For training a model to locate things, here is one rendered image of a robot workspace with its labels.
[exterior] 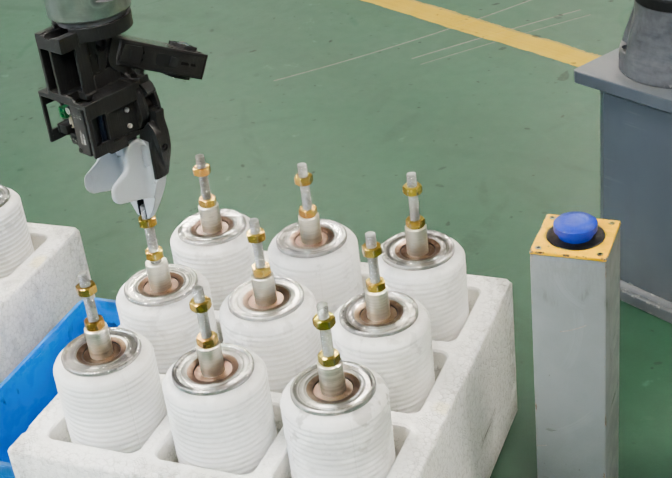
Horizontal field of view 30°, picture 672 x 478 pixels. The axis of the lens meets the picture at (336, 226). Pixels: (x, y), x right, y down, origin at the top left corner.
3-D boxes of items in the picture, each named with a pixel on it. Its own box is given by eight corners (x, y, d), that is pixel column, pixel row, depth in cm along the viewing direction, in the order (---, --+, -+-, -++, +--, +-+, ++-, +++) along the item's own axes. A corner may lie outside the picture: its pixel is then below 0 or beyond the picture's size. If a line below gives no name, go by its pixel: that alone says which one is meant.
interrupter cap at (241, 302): (318, 304, 122) (318, 298, 122) (250, 333, 119) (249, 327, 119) (281, 273, 128) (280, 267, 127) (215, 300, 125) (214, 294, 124)
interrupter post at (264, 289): (283, 303, 123) (278, 274, 121) (261, 312, 122) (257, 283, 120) (271, 292, 125) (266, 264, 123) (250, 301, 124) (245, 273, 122)
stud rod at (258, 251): (269, 288, 122) (259, 221, 118) (259, 290, 122) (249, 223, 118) (268, 283, 123) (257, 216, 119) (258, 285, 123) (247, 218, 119)
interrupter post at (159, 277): (145, 291, 128) (139, 263, 126) (161, 280, 129) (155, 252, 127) (162, 297, 126) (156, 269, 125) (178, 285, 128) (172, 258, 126)
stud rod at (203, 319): (213, 361, 113) (200, 291, 109) (203, 360, 113) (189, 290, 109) (217, 354, 113) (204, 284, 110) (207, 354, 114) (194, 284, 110)
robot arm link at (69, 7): (88, -51, 115) (145, -39, 109) (98, -3, 117) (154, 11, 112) (20, -26, 110) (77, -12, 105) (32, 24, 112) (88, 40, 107)
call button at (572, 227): (559, 227, 118) (558, 208, 117) (601, 231, 116) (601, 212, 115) (549, 248, 115) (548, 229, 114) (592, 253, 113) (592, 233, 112)
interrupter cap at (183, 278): (109, 297, 127) (107, 291, 127) (160, 262, 132) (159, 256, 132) (163, 316, 123) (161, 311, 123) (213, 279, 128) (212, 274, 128)
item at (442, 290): (385, 422, 133) (369, 279, 125) (386, 368, 142) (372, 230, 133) (475, 417, 132) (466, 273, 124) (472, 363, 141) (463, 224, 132)
